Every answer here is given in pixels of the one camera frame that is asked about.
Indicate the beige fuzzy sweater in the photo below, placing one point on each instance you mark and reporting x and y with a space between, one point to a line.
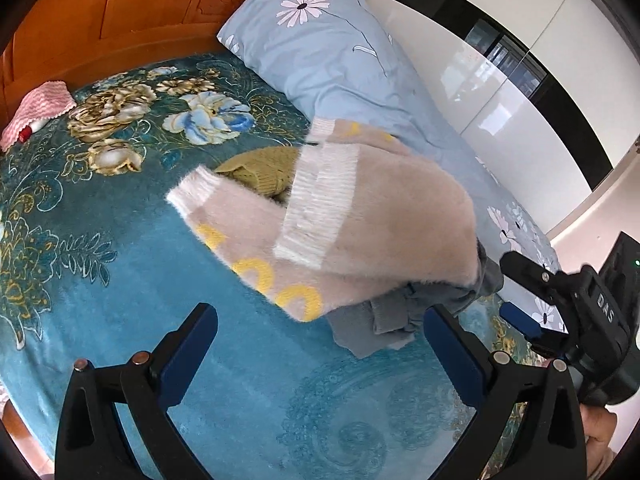
390 210

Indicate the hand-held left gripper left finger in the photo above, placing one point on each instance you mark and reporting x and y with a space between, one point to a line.
187 355

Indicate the olive green knitted sweater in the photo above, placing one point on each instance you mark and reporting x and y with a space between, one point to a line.
260 170

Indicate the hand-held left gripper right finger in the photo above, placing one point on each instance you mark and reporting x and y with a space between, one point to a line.
450 355

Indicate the white glossy wardrobe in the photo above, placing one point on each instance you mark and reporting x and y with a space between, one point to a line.
440 50

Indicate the pink knitted cloth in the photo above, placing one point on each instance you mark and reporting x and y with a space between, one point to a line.
37 110

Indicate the light blue floral duvet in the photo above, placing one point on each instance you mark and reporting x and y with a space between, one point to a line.
325 50

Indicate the person's right hand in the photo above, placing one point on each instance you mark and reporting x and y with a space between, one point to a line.
597 440

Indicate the grey clothes pile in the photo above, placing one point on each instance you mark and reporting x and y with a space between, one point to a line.
390 315

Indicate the wooden headboard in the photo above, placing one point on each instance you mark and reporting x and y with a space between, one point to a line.
125 10

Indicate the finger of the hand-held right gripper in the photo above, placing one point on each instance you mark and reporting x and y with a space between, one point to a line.
525 267
520 320

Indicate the teal floral blanket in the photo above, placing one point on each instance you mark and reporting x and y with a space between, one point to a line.
125 270

